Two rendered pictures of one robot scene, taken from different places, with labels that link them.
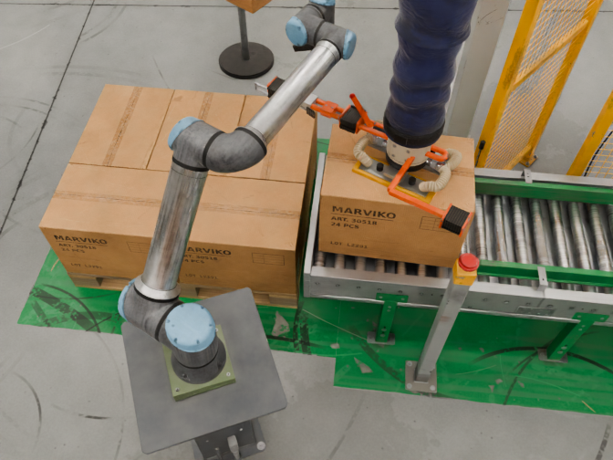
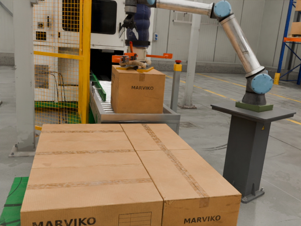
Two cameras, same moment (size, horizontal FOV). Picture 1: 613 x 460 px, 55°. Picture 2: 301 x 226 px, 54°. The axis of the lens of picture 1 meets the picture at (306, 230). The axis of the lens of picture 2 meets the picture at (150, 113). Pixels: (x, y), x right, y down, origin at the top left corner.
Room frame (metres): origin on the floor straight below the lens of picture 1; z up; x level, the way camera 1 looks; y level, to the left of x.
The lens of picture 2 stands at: (2.53, 2.27, 1.24)
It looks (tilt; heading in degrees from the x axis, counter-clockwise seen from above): 14 degrees down; 247
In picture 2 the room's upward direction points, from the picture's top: 4 degrees clockwise
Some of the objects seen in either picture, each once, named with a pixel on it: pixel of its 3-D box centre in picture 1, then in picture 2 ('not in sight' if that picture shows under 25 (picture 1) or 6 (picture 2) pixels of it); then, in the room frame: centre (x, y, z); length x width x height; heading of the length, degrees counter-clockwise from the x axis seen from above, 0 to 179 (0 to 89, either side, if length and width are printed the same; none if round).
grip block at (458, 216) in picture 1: (455, 220); (167, 55); (1.22, -0.52, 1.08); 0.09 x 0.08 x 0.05; 149
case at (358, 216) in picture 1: (393, 196); (135, 90); (1.60, -0.38, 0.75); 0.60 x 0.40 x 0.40; 81
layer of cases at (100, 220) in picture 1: (195, 183); (118, 180); (2.01, 0.59, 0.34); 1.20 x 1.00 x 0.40; 84
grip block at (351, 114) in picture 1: (352, 119); (130, 56); (1.73, -0.19, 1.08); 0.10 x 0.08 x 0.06; 149
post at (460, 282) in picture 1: (440, 330); (173, 110); (1.08, -0.56, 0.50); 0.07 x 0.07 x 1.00; 84
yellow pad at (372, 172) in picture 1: (395, 175); (145, 67); (1.52, -0.35, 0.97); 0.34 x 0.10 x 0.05; 59
